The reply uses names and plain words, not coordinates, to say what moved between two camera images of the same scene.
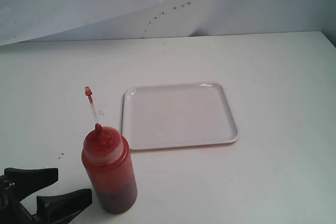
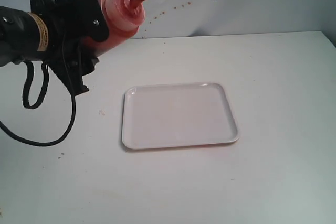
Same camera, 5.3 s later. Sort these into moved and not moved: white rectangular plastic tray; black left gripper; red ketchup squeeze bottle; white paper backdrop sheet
Moved: red ketchup squeeze bottle; black left gripper
Not moved: white rectangular plastic tray; white paper backdrop sheet
